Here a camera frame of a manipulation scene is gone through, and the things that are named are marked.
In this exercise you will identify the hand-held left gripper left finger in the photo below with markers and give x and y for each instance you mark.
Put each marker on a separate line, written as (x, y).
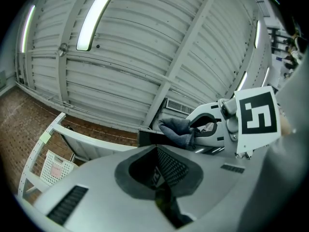
(101, 173)

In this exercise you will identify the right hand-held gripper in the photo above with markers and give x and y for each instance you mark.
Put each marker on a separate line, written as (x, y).
(256, 115)

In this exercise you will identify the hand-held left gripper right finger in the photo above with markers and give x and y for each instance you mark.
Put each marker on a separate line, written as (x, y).
(212, 190)

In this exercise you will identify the grey cloth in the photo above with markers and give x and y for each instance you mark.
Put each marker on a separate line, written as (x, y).
(177, 132)

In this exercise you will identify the person's right forearm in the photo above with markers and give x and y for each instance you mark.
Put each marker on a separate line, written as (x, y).
(282, 168)

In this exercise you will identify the white air vent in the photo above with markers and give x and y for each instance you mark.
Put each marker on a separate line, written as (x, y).
(179, 107)

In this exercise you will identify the white perforated basket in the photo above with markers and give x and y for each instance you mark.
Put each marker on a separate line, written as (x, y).
(56, 168)

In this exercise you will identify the long ceiling light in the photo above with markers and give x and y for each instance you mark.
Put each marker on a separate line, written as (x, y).
(265, 76)
(94, 18)
(257, 34)
(242, 80)
(27, 30)

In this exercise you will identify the yellow sticky note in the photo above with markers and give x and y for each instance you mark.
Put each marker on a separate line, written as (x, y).
(45, 137)

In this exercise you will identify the dark background shelving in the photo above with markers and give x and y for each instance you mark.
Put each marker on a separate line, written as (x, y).
(281, 45)

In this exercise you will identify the round metal ceiling fixture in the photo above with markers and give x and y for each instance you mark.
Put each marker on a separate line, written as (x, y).
(63, 49)

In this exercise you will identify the white metal shelf frame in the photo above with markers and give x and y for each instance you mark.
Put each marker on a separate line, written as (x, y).
(72, 135)

